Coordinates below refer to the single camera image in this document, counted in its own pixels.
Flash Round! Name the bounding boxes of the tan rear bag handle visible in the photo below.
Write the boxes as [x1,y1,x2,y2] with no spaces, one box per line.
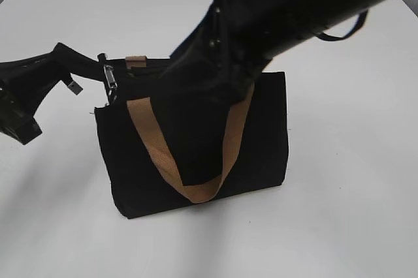
[125,55,147,70]

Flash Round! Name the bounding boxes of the tan front bag handle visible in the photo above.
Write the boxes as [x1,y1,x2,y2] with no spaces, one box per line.
[127,85,255,204]

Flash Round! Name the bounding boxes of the silver zipper pull clip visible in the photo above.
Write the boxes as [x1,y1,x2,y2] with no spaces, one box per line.
[103,64,118,105]

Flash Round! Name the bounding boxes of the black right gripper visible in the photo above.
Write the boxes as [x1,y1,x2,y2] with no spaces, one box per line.
[169,0,314,102]

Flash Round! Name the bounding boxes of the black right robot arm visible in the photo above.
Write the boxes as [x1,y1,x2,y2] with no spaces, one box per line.
[163,0,384,102]

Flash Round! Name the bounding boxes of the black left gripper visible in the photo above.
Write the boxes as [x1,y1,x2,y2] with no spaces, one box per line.
[1,42,105,145]

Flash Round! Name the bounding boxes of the tan bag handle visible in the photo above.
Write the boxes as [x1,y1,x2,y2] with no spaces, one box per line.
[127,85,255,204]
[125,55,147,70]

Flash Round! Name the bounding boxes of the black canvas tote bag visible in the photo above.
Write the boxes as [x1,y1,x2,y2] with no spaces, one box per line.
[95,58,289,219]

